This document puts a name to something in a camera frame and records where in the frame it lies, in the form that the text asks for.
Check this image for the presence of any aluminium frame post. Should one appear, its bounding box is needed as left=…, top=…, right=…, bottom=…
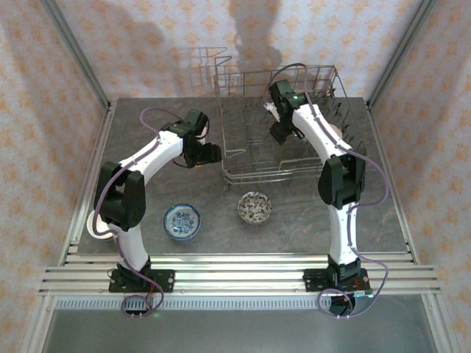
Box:
left=39, top=0, right=113, bottom=110
left=366, top=0, right=439, bottom=111

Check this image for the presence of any grey wire dish rack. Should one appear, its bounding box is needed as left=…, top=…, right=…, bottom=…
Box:
left=213, top=54, right=369, bottom=192

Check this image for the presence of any blue white porcelain bowl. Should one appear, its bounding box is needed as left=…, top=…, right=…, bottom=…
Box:
left=163, top=203, right=202, bottom=240

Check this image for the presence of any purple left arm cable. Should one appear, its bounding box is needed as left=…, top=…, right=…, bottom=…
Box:
left=91, top=107, right=185, bottom=320

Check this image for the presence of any aluminium rail platform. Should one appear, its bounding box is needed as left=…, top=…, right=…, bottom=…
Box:
left=38, top=253, right=442, bottom=297

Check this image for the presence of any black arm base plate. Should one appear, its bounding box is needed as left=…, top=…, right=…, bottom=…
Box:
left=303, top=268, right=371, bottom=294
left=108, top=269, right=176, bottom=294

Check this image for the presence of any grey slotted cable duct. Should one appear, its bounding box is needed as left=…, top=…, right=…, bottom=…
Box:
left=54, top=296, right=424, bottom=310

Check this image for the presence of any aluminium table side rail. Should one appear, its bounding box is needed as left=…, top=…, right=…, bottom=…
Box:
left=58, top=102, right=117, bottom=265
left=366, top=104, right=420, bottom=265

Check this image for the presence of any pink patterned bowl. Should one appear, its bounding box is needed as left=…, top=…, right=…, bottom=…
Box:
left=237, top=190, right=273, bottom=224

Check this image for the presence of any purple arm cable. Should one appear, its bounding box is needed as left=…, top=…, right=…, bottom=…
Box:
left=270, top=63, right=392, bottom=320
left=91, top=107, right=185, bottom=320

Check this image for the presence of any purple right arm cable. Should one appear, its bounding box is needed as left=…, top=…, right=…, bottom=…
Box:
left=270, top=63, right=392, bottom=320

